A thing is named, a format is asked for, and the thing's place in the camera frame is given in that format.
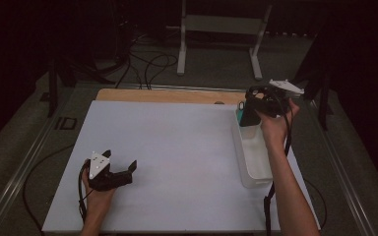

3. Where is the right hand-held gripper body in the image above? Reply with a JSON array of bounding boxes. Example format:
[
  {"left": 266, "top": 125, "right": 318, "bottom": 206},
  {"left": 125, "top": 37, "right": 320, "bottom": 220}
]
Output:
[{"left": 264, "top": 78, "right": 305, "bottom": 118}]

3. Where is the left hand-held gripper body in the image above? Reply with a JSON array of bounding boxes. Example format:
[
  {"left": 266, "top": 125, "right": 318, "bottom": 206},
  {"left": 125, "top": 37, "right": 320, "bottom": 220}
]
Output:
[{"left": 88, "top": 150, "right": 134, "bottom": 192}]

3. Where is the iridescent teal phone case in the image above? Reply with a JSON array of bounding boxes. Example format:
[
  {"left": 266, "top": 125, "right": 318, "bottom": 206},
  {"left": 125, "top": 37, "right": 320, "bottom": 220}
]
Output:
[{"left": 236, "top": 100, "right": 246, "bottom": 128}]

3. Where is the white plastic container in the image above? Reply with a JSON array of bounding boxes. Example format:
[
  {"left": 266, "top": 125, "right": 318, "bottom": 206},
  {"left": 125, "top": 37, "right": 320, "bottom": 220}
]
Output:
[{"left": 231, "top": 107, "right": 275, "bottom": 190}]

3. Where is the person's right hand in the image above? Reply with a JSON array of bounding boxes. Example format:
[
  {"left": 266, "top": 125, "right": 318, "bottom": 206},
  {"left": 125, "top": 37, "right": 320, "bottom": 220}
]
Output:
[{"left": 257, "top": 98, "right": 300, "bottom": 151}]

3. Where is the person's left hand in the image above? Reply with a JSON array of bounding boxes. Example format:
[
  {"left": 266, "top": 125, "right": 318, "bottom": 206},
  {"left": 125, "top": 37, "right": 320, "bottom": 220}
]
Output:
[{"left": 81, "top": 161, "right": 118, "bottom": 216}]

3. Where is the black stand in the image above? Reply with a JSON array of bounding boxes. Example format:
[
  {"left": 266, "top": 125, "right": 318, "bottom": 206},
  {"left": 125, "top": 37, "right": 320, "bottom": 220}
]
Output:
[
  {"left": 293, "top": 19, "right": 336, "bottom": 132},
  {"left": 46, "top": 58, "right": 78, "bottom": 118}
]

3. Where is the grey metal stand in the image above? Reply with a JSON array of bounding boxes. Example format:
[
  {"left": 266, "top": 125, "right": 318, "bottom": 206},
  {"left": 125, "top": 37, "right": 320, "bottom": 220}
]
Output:
[{"left": 166, "top": 0, "right": 274, "bottom": 82}]

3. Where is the left hand-held gripper cable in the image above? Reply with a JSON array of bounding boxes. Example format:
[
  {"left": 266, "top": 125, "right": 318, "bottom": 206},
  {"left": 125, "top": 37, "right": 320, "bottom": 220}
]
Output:
[{"left": 77, "top": 161, "right": 92, "bottom": 225}]

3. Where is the hand-held gripper cable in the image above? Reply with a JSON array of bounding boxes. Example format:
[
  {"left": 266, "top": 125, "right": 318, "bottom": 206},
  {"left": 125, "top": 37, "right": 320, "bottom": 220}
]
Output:
[
  {"left": 77, "top": 161, "right": 92, "bottom": 225},
  {"left": 263, "top": 94, "right": 293, "bottom": 236}
]

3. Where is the thin black floor cable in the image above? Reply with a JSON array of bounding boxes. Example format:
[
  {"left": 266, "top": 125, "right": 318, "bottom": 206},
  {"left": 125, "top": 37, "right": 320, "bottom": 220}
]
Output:
[
  {"left": 304, "top": 178, "right": 329, "bottom": 231},
  {"left": 22, "top": 143, "right": 77, "bottom": 232}
]

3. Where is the metal floor rail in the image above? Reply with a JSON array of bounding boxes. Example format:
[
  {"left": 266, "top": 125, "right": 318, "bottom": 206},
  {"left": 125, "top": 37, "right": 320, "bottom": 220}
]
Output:
[
  {"left": 308, "top": 97, "right": 378, "bottom": 236},
  {"left": 0, "top": 94, "right": 77, "bottom": 236},
  {"left": 111, "top": 83, "right": 248, "bottom": 93}
]

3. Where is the bundle of black floor cables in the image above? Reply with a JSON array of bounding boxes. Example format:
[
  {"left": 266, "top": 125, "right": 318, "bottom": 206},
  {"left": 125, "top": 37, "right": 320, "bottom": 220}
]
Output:
[{"left": 88, "top": 19, "right": 180, "bottom": 91}]

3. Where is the right hand-held gripper cable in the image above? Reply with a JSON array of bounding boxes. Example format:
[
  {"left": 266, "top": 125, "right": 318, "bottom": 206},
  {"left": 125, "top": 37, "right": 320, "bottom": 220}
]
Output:
[{"left": 263, "top": 94, "right": 293, "bottom": 236}]

